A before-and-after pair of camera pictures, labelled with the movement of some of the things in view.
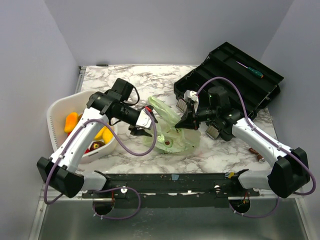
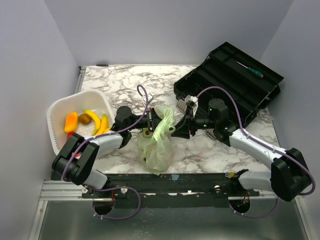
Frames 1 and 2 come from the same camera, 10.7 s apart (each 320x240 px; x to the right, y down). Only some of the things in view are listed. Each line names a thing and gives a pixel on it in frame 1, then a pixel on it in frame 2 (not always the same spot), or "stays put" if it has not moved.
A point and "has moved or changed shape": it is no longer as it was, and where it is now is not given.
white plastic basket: x=56 y=116 stays put
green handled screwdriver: x=253 y=71 stays put
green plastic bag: x=169 y=139 has moved or changed shape
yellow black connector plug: x=229 y=174 stays put
